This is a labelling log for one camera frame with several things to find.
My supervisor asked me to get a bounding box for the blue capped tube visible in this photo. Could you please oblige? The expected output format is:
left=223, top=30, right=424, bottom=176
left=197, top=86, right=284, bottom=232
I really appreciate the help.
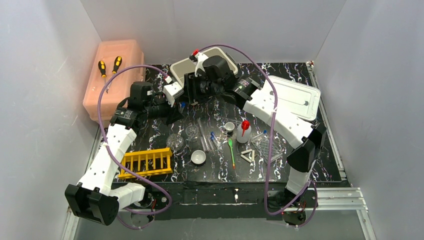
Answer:
left=251, top=130, right=267, bottom=142
left=210, top=134, right=223, bottom=152
left=210, top=131, right=221, bottom=150

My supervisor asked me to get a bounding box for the yellow test tube rack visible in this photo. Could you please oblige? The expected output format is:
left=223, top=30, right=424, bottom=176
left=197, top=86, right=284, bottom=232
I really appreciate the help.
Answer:
left=121, top=147, right=173, bottom=177

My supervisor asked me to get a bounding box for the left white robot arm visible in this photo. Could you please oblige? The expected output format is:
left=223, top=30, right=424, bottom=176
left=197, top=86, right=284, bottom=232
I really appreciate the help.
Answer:
left=64, top=81, right=178, bottom=226

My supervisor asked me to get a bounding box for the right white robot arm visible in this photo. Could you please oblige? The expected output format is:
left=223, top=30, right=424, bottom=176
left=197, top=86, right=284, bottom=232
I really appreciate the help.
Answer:
left=183, top=52, right=327, bottom=210

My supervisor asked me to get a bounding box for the small glass beaker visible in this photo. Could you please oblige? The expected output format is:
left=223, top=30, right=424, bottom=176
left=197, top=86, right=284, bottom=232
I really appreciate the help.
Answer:
left=185, top=124, right=199, bottom=140

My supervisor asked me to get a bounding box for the beige plastic bin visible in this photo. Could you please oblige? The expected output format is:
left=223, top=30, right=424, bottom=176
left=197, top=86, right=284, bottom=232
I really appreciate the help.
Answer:
left=169, top=46, right=238, bottom=87

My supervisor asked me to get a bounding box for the round glass flask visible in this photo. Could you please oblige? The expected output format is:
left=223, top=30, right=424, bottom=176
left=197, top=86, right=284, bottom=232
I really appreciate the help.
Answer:
left=166, top=133, right=185, bottom=152

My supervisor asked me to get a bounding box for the pink plastic storage box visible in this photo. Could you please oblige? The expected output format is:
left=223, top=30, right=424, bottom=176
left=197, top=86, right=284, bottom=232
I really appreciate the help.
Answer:
left=82, top=39, right=146, bottom=126

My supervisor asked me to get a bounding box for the white ceramic evaporating dish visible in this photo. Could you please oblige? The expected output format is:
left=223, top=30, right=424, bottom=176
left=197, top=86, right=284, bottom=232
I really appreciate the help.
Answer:
left=190, top=150, right=206, bottom=165

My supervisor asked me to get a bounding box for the small white crucible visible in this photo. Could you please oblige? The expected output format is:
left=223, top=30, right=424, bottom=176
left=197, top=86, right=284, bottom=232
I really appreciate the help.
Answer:
left=224, top=122, right=235, bottom=133

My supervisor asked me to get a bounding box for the red capped wash bottle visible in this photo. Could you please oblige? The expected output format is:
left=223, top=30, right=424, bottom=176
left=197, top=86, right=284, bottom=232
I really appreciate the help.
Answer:
left=236, top=120, right=252, bottom=144

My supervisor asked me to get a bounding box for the right yellow black screwdriver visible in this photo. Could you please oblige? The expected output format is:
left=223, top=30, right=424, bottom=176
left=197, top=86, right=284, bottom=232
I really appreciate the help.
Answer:
left=112, top=55, right=123, bottom=77

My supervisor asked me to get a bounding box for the yellow black screwdriver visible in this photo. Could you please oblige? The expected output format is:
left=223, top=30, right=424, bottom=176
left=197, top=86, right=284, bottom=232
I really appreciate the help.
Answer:
left=98, top=60, right=107, bottom=86
left=112, top=55, right=123, bottom=77

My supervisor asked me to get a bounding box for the left yellow black screwdriver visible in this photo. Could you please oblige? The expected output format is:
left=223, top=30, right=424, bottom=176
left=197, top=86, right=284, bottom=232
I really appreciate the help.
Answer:
left=98, top=60, right=107, bottom=86

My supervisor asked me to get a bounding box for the clear well plate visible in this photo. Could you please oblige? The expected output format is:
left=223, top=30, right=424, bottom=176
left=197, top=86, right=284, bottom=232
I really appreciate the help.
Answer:
left=250, top=134, right=284, bottom=163

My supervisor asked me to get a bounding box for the white clay triangle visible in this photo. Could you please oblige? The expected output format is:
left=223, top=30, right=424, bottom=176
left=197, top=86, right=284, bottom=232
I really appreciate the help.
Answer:
left=240, top=149, right=255, bottom=164

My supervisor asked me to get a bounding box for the white bin lid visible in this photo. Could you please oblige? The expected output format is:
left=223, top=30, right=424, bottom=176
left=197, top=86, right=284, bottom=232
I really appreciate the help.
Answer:
left=259, top=75, right=321, bottom=122

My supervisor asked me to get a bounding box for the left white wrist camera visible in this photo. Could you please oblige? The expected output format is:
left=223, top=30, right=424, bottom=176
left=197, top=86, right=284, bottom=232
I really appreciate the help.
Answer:
left=162, top=75, right=184, bottom=107

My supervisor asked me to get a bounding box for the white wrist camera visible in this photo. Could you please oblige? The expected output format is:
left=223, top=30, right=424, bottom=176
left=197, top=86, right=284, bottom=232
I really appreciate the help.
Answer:
left=162, top=75, right=184, bottom=107
left=189, top=49, right=209, bottom=77

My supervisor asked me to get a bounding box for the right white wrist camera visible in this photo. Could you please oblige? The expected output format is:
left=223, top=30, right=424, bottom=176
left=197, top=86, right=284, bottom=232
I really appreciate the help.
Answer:
left=189, top=49, right=209, bottom=77

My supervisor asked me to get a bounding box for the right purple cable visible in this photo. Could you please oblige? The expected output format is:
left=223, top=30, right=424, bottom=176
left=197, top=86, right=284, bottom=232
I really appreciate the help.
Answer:
left=198, top=44, right=319, bottom=229

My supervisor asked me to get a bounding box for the aluminium frame rail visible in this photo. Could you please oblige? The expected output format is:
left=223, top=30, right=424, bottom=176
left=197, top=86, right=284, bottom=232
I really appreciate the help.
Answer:
left=67, top=61, right=377, bottom=240

